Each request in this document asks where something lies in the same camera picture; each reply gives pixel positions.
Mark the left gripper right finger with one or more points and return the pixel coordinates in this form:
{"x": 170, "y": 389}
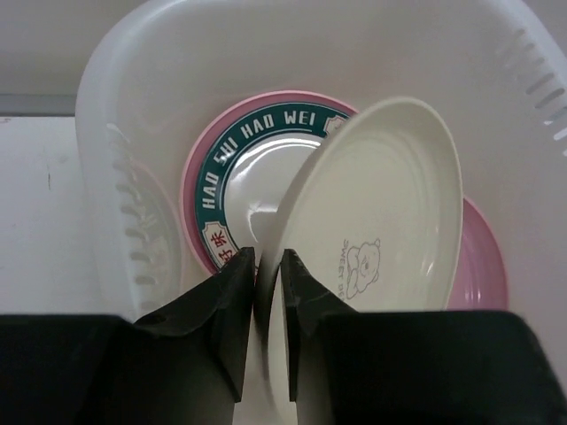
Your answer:
{"x": 449, "y": 367}

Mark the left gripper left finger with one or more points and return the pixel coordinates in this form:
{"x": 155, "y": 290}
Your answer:
{"x": 183, "y": 363}

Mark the cream white plate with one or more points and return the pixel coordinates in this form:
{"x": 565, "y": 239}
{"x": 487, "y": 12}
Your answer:
{"x": 375, "y": 214}

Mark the pink plate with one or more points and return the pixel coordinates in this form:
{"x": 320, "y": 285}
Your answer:
{"x": 195, "y": 177}
{"x": 480, "y": 281}

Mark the green rimmed plate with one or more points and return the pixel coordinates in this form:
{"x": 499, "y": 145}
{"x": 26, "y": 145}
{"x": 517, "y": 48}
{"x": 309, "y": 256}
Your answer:
{"x": 248, "y": 168}

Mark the translucent white plastic bin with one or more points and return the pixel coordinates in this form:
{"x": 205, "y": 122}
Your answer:
{"x": 495, "y": 70}

